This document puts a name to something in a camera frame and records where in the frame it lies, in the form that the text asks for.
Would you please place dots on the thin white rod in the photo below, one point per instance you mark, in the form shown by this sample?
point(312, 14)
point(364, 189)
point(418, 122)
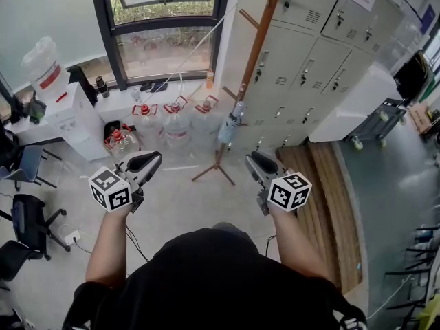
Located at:
point(203, 38)

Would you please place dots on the grey metal locker cabinet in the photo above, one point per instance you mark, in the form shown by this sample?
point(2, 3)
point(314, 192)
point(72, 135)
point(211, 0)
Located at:
point(309, 57)

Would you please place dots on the black metal rack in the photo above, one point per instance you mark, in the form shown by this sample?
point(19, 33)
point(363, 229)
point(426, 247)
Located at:
point(416, 273)

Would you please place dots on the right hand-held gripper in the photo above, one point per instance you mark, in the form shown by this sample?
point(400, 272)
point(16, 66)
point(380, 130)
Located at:
point(288, 192)

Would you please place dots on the black office chair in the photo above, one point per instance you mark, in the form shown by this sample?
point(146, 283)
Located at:
point(29, 218)

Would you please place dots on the orange drink bottle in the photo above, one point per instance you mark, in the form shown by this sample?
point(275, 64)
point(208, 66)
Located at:
point(209, 79)

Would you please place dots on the person's right forearm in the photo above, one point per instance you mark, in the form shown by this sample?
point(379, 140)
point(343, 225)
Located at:
point(299, 246)

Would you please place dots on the white water dispenser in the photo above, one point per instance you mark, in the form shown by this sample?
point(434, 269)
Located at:
point(79, 122)

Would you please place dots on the blue umbrella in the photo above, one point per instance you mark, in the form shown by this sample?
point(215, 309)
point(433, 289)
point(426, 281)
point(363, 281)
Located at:
point(227, 129)

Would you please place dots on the person's left forearm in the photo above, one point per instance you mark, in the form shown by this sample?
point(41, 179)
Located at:
point(106, 249)

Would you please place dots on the dark window frame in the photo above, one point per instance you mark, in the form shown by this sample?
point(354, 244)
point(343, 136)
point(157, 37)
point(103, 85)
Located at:
point(103, 29)

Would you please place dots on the black bag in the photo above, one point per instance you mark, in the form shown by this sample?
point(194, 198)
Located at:
point(80, 81)

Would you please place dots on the large clear water jug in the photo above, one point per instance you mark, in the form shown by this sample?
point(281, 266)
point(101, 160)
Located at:
point(44, 67)

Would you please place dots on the blue-grey chair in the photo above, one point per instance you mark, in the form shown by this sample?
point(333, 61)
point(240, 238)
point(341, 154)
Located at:
point(31, 160)

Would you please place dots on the white desk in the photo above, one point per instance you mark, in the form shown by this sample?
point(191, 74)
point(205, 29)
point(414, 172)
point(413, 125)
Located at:
point(31, 131)

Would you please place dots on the white cabinet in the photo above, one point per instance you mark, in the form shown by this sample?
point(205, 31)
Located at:
point(357, 108)

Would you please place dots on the dark thermos bottle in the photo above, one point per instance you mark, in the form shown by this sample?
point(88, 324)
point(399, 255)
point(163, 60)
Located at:
point(102, 86)

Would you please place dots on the wooden slat platform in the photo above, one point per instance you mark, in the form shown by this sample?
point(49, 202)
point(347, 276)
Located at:
point(330, 201)

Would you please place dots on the small clear bottle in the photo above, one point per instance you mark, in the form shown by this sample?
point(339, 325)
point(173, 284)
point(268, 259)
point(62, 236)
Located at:
point(136, 95)

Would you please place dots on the person's black shirt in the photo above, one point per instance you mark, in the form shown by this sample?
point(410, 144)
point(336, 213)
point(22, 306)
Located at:
point(213, 280)

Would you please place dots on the grey wheeled cart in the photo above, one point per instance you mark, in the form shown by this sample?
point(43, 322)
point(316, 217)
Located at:
point(378, 122)

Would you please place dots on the small black pouch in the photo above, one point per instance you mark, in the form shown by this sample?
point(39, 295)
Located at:
point(154, 87)

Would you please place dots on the brown wooden coat rack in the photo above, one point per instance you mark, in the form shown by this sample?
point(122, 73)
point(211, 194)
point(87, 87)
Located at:
point(256, 46)

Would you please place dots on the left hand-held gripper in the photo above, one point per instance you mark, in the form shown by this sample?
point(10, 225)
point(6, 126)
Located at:
point(113, 192)

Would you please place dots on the white power strip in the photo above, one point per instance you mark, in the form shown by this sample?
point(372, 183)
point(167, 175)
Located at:
point(72, 237)

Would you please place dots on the black chair with jacket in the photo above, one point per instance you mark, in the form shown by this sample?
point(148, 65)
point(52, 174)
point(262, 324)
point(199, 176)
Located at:
point(8, 146)

